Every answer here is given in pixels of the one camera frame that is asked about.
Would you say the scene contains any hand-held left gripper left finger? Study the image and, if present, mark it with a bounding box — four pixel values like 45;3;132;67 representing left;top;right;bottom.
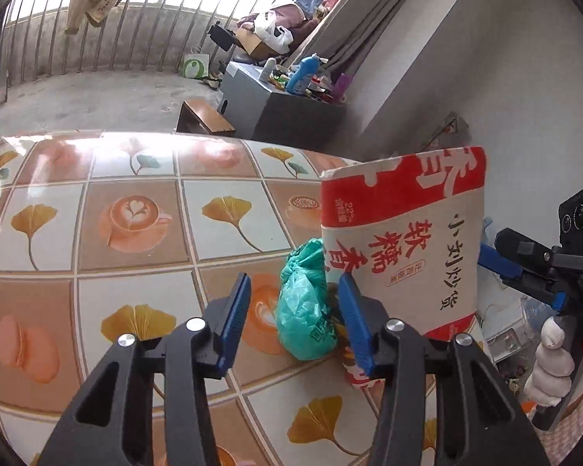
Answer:
51;272;252;466

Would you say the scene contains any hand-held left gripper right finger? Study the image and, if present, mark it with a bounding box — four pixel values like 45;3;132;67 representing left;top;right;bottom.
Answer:
337;273;552;466

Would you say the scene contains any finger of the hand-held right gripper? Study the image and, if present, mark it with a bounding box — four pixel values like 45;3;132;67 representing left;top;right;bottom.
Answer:
500;272;573;312
477;227;562;278

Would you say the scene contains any green plastic bag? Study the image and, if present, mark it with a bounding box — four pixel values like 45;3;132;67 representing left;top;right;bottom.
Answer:
278;238;341;361

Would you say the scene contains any red and white paper bag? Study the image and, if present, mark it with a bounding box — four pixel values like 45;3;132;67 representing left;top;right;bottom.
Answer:
319;146;487;389

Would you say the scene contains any person's right hand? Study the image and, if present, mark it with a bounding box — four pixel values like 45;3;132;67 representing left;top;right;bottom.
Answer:
524;315;576;407

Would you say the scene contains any brown wooden stool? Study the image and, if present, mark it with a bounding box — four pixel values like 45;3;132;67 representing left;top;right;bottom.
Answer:
176;98;236;137

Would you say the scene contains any grey cabinet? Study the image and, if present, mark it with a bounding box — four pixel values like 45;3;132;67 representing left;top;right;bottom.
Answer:
218;61;346;144

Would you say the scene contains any purple bottle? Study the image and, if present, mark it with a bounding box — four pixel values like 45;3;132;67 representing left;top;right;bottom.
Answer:
333;73;355;103

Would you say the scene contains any blue detergent bottle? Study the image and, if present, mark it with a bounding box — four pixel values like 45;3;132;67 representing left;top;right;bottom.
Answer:
286;55;324;95

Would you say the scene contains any white bag with green print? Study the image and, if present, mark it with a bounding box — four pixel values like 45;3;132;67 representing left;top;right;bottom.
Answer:
183;46;209;80

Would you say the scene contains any cardboard box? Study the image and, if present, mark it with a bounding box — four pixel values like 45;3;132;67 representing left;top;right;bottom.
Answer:
236;26;273;59

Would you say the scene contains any grey curtain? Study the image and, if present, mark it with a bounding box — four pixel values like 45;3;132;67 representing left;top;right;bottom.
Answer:
316;0;472;88

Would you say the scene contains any white plastic bag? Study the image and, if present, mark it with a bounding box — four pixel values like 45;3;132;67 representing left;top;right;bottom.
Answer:
255;12;293;55

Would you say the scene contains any metal window railing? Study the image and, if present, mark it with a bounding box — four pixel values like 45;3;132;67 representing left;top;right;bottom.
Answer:
0;0;302;88

